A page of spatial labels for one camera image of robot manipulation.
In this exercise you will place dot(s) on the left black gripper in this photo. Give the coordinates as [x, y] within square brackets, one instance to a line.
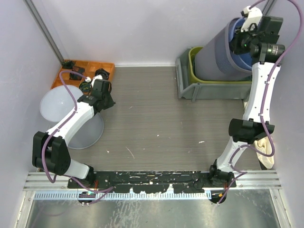
[110, 102]

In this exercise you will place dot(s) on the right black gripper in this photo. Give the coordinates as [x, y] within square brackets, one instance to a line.
[237, 37]

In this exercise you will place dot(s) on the blue plastic bucket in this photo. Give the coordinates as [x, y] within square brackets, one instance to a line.
[243, 61]

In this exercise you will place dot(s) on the dark grey ribbed bin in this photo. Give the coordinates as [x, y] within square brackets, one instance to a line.
[214, 61]

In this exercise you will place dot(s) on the light grey round bin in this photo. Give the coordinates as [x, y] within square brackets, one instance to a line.
[56, 104]

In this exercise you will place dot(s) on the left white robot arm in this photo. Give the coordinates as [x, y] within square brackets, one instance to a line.
[50, 151]

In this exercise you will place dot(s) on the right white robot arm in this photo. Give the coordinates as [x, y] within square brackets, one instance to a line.
[255, 123]

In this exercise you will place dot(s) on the black round item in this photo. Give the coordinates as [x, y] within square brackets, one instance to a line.
[102, 73]

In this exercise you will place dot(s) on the green-yellow black item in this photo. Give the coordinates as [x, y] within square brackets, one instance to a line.
[85, 87]

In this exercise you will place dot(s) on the orange compartment tray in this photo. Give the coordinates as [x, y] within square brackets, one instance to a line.
[90, 69]

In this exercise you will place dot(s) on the dark red-black item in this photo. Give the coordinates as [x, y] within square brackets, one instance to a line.
[79, 70]

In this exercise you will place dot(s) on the black item top-left compartment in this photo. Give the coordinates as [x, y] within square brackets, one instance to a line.
[68, 64]

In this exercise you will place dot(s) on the yellow plastic basin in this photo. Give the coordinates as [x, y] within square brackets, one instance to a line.
[197, 78]

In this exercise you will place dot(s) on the grey storage crate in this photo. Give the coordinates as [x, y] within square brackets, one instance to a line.
[191, 88]

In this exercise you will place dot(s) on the cream cloth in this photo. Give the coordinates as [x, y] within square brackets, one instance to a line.
[264, 146]

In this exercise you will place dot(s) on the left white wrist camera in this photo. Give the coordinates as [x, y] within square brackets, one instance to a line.
[92, 79]

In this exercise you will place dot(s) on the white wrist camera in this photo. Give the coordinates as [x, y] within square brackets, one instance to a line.
[92, 79]
[252, 15]

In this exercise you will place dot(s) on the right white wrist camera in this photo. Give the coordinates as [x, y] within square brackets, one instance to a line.
[252, 15]

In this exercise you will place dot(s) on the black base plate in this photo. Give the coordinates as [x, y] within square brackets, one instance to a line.
[155, 181]

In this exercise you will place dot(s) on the white slotted cable duct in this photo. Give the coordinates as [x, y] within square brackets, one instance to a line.
[83, 195]

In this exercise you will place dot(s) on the aluminium rail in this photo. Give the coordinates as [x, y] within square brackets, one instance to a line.
[264, 179]

